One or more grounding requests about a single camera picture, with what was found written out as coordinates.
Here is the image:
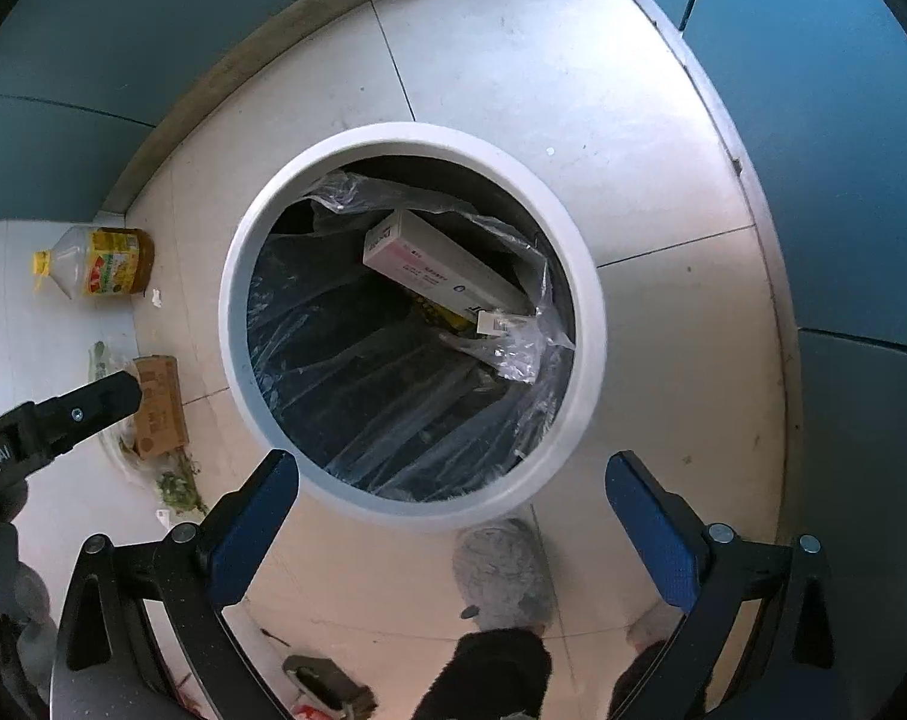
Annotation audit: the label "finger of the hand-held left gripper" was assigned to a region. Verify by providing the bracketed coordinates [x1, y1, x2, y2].
[14, 370, 145, 467]

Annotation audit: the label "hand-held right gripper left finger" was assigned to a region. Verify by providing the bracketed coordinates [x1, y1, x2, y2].
[49, 448, 300, 720]

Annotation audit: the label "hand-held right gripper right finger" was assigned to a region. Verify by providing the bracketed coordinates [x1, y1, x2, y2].
[605, 450, 846, 720]

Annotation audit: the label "brown cardboard box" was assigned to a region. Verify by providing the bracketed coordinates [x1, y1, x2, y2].
[124, 355, 191, 460]

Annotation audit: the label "white round trash bin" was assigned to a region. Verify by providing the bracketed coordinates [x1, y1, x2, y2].
[218, 124, 606, 535]

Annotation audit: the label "green vegetable scraps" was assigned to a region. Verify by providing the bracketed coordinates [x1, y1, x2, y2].
[154, 451, 204, 517]

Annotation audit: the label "grey fuzzy slipper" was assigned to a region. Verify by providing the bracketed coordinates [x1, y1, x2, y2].
[624, 601, 689, 655]
[452, 517, 558, 637]

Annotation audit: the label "plastic cooking oil bottle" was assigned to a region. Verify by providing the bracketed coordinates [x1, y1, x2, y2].
[32, 226, 157, 301]

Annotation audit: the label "clear plastic bin liner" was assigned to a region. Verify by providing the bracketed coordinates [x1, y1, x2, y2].
[247, 171, 578, 500]

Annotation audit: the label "person's black trouser leg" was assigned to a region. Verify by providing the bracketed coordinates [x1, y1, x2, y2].
[415, 627, 554, 720]
[609, 640, 674, 720]

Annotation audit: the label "grey and black flat object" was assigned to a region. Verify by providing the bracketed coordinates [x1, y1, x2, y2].
[281, 654, 377, 720]

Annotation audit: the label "small white label tag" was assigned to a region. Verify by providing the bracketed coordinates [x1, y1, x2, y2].
[476, 309, 534, 338]

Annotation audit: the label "yellow packet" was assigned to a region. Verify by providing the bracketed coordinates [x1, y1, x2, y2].
[412, 295, 479, 332]

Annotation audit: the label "long white carton box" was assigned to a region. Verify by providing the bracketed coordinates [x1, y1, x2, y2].
[362, 208, 537, 327]

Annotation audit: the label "blue cabinet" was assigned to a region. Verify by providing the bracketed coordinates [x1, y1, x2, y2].
[0, 0, 318, 220]
[584, 0, 907, 691]

